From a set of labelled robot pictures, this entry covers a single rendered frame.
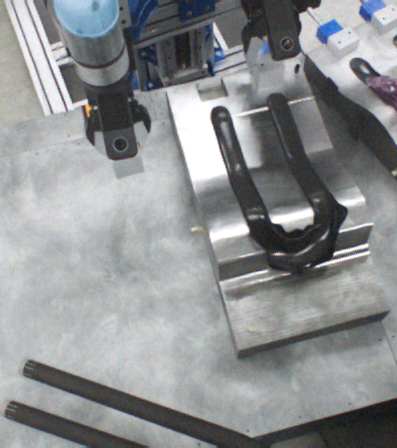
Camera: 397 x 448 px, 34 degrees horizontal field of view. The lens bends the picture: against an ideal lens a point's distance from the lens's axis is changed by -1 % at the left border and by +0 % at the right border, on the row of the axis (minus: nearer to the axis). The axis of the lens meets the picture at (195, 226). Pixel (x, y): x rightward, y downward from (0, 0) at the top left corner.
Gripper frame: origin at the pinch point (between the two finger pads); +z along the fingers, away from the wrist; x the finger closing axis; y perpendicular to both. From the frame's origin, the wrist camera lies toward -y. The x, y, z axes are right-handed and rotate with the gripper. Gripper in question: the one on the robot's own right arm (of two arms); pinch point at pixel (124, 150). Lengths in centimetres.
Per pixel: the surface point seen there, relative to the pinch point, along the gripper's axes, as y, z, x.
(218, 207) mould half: -12.7, 3.6, -12.9
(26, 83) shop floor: 94, 95, 30
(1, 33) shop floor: 120, 95, 36
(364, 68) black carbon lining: 12, 10, -49
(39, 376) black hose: -31.0, 11.5, 22.4
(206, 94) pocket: 13.1, 8.7, -17.5
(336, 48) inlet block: 15.8, 7.4, -44.3
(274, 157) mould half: -4.5, 6.7, -25.4
